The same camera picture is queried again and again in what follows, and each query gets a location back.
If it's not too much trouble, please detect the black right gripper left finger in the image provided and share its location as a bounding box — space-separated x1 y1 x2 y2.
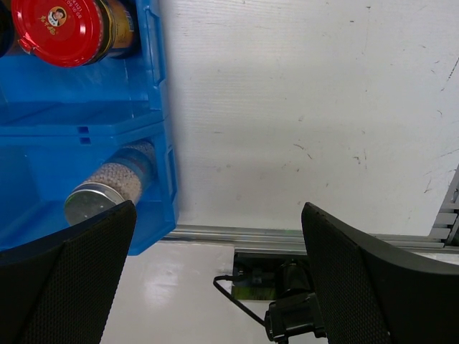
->
1 201 137 343

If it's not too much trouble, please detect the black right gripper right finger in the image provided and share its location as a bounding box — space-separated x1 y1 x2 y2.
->
301 203 458 343

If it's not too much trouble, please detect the silver-lid pepper jar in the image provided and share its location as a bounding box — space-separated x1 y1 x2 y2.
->
64 140 157 226

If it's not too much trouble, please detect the red-lid sauce jar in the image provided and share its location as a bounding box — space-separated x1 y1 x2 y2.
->
11 0 139 67
0 0 16 57

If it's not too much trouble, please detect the blue bin near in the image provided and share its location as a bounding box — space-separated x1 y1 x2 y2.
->
1 119 179 255

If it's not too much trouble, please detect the blue bin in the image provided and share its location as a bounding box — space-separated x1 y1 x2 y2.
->
1 1 169 136
1 119 179 255

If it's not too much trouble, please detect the blue bin middle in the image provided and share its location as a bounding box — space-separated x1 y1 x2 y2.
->
1 1 169 136

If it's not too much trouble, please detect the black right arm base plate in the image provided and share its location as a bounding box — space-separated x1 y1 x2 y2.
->
213 252 327 343

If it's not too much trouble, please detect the aluminium frame rail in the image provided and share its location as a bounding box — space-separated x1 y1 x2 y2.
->
164 171 458 256

